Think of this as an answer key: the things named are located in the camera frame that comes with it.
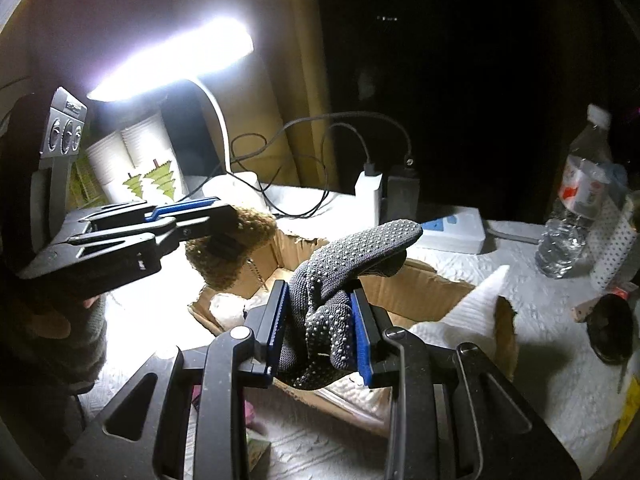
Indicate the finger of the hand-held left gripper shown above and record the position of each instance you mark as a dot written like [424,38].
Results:
[190,208]
[120,255]

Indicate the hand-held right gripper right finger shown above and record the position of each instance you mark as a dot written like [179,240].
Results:
[363,342]

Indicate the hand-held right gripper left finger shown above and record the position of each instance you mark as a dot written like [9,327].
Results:
[278,332]

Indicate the clear plastic bag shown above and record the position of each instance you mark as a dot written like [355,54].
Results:
[230,306]

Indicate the brown fuzzy plush toy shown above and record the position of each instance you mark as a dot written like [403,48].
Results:
[252,230]

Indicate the grey dotted work glove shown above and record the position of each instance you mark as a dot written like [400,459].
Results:
[320,280]

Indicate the cardboard box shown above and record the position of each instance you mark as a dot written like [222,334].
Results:
[415,285]

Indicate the green paper cup package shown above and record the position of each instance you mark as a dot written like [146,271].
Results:
[85,185]

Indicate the paper cup stack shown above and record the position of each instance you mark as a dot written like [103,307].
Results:
[150,155]
[107,165]

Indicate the pink plush toy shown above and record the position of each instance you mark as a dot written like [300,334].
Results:
[252,412]

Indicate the white and blue tissue box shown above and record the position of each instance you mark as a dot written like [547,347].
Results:
[452,232]

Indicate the white charger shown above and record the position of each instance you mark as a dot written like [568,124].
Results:
[368,195]

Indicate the dark power bank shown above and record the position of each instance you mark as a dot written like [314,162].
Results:
[400,195]

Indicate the white desk lamp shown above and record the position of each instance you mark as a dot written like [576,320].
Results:
[170,55]

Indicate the yellow curtain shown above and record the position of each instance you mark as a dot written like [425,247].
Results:
[300,85]

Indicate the white textured tablecloth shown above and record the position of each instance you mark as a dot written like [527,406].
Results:
[540,350]

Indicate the black round container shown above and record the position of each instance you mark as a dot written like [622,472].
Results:
[610,330]

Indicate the clear plastic water bottle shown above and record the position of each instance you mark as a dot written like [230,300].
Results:
[575,200]

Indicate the white dotted paper box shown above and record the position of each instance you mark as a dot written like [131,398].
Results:
[612,245]

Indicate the yellow packet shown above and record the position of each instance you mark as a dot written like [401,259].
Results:
[627,422]

